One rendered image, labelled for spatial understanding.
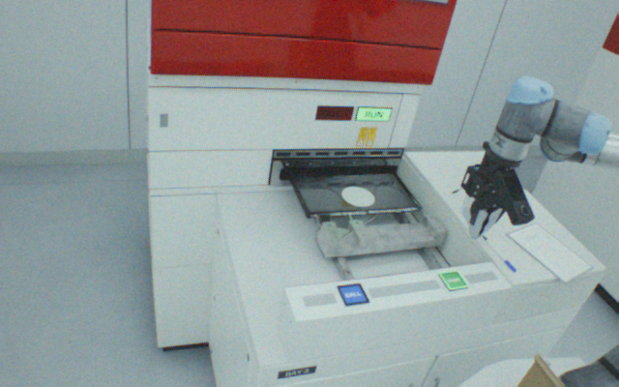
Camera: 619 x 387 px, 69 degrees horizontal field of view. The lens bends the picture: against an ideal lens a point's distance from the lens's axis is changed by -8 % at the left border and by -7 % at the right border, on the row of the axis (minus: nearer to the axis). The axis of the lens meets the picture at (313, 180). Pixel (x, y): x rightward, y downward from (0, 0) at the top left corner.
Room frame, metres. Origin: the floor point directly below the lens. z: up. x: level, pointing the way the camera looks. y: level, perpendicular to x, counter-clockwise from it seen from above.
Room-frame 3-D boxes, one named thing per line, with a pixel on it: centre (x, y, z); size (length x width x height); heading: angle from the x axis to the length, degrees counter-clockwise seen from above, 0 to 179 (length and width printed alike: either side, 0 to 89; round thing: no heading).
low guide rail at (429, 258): (1.15, -0.33, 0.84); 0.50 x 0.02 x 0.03; 24
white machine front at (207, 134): (1.27, 0.10, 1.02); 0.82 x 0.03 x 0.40; 114
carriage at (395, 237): (1.07, -0.22, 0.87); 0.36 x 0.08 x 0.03; 114
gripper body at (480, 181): (0.85, -0.36, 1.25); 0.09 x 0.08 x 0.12; 24
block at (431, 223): (1.13, -0.37, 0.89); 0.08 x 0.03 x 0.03; 24
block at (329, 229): (1.00, -0.08, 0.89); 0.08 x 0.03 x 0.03; 24
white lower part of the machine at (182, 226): (1.58, 0.24, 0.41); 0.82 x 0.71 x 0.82; 114
